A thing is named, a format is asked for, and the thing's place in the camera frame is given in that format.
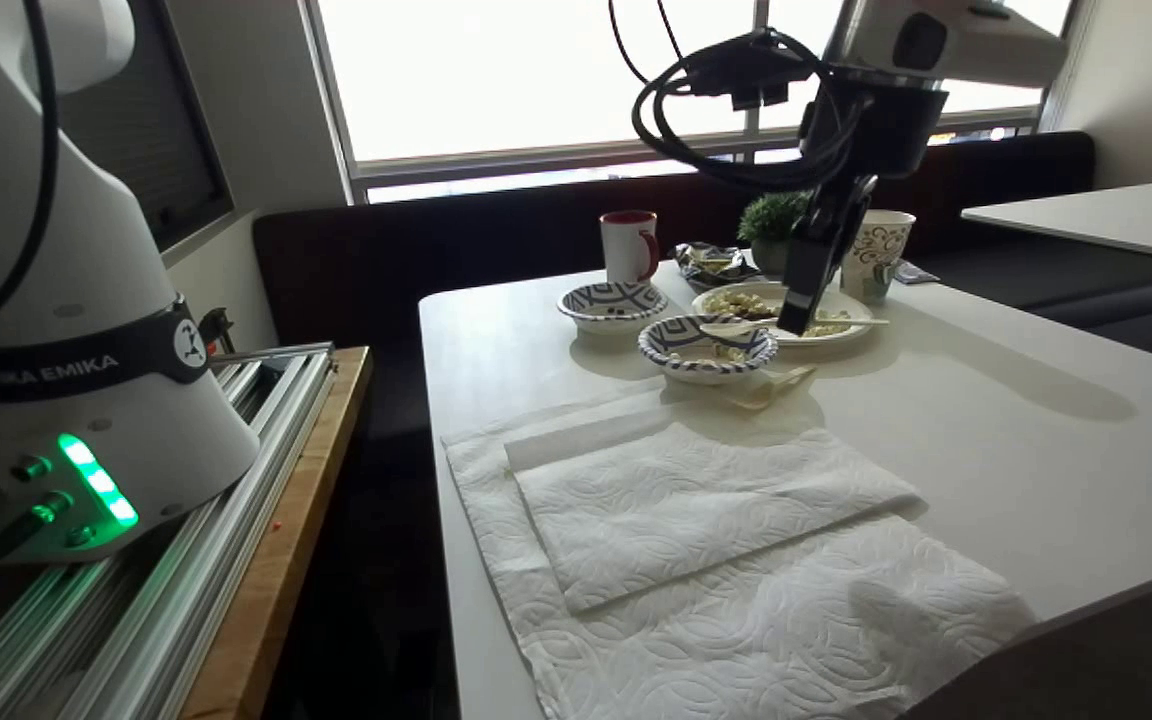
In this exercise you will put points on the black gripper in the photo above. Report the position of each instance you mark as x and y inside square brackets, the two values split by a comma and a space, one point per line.
[868, 134]

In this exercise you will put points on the white round plate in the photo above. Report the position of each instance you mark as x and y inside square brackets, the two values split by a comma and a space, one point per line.
[840, 332]

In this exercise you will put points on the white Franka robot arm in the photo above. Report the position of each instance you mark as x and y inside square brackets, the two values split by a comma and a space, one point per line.
[42, 267]

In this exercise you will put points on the blue patterned bowl white filling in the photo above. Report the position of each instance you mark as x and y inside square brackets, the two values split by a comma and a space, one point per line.
[682, 357]

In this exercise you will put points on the blue patterned empty bowl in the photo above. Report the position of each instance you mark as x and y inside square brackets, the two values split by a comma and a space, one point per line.
[608, 306]

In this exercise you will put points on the black and white food pile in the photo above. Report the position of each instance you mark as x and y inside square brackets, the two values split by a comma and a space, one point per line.
[742, 306]

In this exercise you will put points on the green potted plant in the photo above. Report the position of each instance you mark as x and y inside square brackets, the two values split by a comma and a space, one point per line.
[771, 220]

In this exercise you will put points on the patterned paper cup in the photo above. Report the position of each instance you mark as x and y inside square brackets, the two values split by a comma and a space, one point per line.
[890, 255]

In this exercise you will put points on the red mug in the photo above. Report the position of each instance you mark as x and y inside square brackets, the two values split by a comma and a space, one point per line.
[629, 255]

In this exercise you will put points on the folded white paper towel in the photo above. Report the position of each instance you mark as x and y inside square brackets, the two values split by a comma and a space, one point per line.
[698, 514]

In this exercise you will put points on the white side table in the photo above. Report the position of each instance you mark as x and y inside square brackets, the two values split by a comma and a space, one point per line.
[1111, 213]

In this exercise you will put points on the large white paper towel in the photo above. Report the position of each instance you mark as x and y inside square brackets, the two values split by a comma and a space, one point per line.
[760, 652]

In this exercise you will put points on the bright window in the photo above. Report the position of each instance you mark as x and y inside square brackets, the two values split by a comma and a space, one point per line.
[470, 80]

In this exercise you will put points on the black bench seat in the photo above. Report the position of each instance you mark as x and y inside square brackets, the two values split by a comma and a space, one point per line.
[337, 267]

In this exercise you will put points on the wooden base board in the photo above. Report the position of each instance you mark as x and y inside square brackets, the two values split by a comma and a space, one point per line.
[280, 574]

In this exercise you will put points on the aluminium profile frame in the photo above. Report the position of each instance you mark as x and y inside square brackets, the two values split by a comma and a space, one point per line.
[139, 626]

